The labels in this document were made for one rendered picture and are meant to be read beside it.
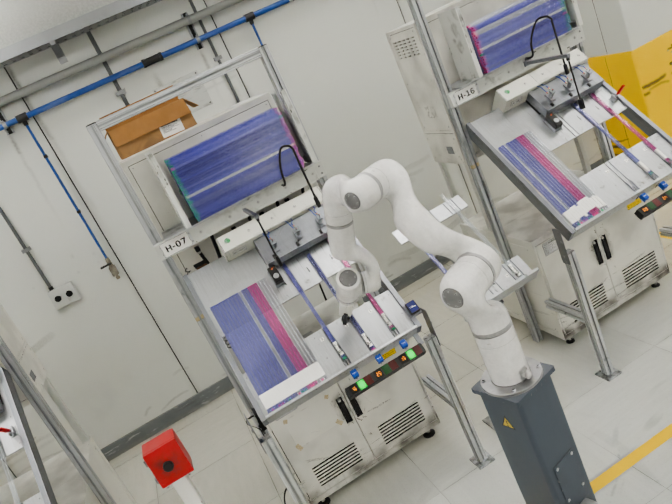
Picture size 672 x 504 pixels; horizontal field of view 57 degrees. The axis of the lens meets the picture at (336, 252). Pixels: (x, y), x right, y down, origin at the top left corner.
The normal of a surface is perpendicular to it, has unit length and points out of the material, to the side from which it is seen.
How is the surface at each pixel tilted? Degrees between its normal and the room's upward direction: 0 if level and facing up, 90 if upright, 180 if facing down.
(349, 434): 90
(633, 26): 90
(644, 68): 90
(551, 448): 90
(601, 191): 45
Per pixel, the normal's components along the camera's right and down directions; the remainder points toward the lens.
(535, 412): 0.55, 0.04
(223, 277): -0.06, -0.51
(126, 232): 0.33, 0.18
